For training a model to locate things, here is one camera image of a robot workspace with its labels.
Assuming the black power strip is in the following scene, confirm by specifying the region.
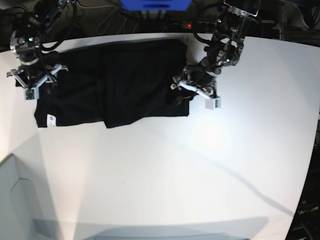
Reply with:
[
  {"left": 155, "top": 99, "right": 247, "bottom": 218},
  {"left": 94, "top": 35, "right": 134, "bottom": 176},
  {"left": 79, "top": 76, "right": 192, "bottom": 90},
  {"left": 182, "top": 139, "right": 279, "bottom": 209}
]
[{"left": 170, "top": 21, "right": 215, "bottom": 33}]

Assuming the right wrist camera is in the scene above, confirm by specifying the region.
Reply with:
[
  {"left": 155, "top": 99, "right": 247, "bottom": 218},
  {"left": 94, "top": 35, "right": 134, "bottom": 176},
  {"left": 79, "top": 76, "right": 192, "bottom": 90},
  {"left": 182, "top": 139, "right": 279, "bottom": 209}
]
[{"left": 23, "top": 87, "right": 40, "bottom": 101}]

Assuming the black T-shirt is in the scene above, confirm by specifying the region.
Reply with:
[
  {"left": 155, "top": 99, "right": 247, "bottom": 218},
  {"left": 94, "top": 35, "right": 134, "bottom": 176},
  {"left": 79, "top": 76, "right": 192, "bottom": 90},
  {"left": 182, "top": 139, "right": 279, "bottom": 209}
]
[{"left": 34, "top": 39, "right": 190, "bottom": 128}]

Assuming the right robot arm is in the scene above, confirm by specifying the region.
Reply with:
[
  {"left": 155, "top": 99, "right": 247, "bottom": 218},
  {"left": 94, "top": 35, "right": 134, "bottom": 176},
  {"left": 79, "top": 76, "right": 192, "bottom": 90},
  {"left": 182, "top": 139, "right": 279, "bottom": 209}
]
[{"left": 6, "top": 0, "right": 78, "bottom": 100}]

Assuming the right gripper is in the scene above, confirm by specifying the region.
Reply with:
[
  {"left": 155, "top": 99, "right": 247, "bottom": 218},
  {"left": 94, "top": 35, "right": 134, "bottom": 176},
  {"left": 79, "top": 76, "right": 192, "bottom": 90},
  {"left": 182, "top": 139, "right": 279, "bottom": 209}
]
[{"left": 6, "top": 62, "right": 68, "bottom": 94}]

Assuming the grey bin at table corner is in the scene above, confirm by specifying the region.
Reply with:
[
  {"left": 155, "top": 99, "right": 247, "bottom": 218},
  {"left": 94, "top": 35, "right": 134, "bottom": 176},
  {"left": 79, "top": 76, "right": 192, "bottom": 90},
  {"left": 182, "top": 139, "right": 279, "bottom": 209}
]
[{"left": 0, "top": 152, "right": 61, "bottom": 240}]

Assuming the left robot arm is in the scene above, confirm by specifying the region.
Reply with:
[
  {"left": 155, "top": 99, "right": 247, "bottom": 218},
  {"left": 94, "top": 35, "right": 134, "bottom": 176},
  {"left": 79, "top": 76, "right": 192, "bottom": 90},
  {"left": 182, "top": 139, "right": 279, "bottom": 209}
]
[{"left": 170, "top": 0, "right": 261, "bottom": 107}]

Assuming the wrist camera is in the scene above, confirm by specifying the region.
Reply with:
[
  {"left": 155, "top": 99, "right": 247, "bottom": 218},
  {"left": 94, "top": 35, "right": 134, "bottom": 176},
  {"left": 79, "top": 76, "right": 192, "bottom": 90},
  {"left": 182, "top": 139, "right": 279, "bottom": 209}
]
[
  {"left": 23, "top": 87, "right": 40, "bottom": 101},
  {"left": 205, "top": 97, "right": 221, "bottom": 110}
]

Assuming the blue plastic box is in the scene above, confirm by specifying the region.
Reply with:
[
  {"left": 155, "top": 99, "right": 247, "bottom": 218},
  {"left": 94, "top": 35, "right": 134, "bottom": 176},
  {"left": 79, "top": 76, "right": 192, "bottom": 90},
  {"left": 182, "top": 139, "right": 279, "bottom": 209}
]
[{"left": 120, "top": 0, "right": 192, "bottom": 11}]

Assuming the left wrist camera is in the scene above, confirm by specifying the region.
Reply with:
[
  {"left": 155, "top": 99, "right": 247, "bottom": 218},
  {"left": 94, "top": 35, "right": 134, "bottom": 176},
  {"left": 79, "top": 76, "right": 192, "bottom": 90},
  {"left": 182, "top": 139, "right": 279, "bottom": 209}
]
[{"left": 205, "top": 97, "right": 221, "bottom": 110}]

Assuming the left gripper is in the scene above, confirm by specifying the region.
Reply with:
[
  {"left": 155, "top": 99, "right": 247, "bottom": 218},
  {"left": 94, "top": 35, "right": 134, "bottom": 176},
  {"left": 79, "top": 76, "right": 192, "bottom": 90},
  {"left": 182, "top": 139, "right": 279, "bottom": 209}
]
[{"left": 170, "top": 66, "right": 220, "bottom": 105}]

